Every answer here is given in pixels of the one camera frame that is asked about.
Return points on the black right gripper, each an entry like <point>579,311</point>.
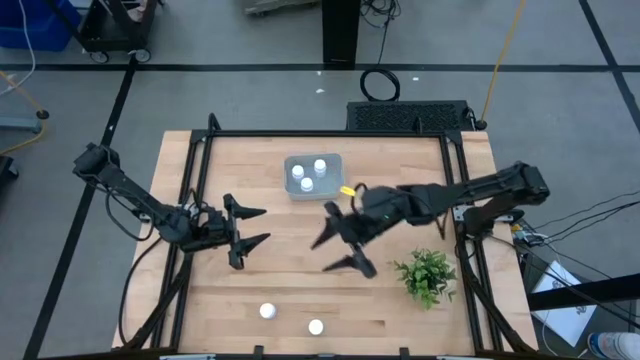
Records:
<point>377,215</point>

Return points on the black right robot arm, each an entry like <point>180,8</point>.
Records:
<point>480,192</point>

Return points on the power strip with plugs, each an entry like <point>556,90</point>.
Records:
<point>527,236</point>

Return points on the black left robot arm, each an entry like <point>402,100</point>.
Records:
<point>135,192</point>

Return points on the grey equipment base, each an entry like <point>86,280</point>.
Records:
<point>280,6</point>

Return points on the white and blue shoe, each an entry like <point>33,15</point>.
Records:
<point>615,346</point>

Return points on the white printed paper sheet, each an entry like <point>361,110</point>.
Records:
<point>562,305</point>

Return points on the black wheeled cart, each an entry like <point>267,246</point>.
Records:
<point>117,30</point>

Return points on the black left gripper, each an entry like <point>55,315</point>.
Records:
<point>215,232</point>

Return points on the blue plastic bin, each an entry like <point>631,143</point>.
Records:
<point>35,22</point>

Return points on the white pill bottle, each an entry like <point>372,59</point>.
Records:
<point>306,184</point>
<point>297,172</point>
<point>268,310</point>
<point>315,327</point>
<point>320,166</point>

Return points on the grey plastic basket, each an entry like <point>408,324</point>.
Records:
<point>332,187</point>

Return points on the small green artificial plant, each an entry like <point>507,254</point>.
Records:
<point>426,277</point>

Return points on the black pillar stand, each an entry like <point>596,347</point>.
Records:
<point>341,30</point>

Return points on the black floor beam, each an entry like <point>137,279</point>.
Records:
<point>585,290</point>

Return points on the black computer tower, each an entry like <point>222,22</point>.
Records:
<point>400,115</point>

